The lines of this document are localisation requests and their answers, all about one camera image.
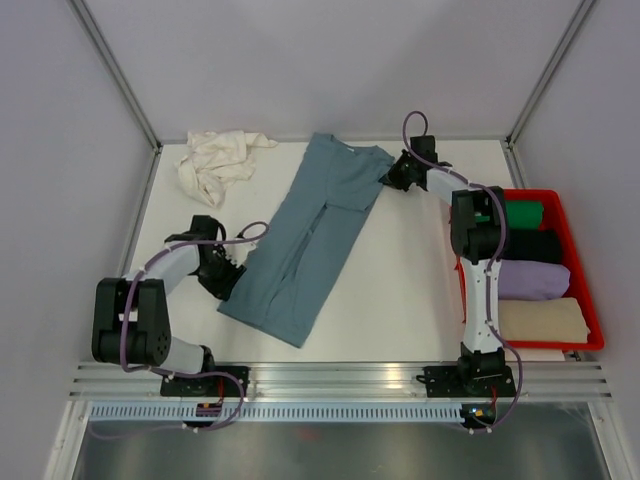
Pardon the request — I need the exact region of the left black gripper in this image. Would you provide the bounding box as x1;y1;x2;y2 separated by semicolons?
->
195;251;247;304

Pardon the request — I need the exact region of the blue-grey t-shirt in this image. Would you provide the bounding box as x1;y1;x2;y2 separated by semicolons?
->
218;134;394;348

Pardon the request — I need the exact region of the cream white t-shirt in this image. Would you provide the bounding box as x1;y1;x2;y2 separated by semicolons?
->
175;130;278;208

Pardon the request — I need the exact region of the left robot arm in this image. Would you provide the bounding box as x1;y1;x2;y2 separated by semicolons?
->
91;215;248;396

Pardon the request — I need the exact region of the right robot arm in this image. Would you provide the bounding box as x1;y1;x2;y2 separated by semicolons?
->
380;134;508;395

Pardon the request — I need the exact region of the rolled green t-shirt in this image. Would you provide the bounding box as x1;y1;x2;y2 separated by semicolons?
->
506;200;544;230

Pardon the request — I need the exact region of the rolled black t-shirt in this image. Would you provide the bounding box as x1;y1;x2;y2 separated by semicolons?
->
503;229;563;264

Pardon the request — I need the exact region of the rolled lavender t-shirt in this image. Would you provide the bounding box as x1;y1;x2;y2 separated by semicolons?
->
498;260;571;301

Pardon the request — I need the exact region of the red plastic bin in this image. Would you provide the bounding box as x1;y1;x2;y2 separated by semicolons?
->
456;189;605;352

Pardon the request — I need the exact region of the rolled beige t-shirt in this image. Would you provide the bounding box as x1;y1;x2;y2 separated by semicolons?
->
498;298;591;343

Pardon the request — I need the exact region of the right aluminium frame post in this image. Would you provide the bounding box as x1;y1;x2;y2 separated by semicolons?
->
503;0;599;146

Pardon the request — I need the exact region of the aluminium frame post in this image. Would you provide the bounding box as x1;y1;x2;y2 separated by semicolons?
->
503;0;599;146
67;0;162;152

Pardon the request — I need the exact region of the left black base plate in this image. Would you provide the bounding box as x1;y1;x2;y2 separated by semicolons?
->
160;365;251;398

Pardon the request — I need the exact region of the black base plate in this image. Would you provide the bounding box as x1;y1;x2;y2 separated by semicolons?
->
160;365;251;398
416;365;516;399

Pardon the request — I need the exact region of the aluminium front rail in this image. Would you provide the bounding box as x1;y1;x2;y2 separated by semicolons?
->
68;362;612;402

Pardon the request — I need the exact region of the light blue cable duct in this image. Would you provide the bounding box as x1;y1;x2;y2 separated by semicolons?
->
89;401;462;423

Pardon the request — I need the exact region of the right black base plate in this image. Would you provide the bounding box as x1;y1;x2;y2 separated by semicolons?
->
416;365;516;399

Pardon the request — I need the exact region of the left aluminium frame post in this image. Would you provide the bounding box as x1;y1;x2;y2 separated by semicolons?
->
67;0;162;152

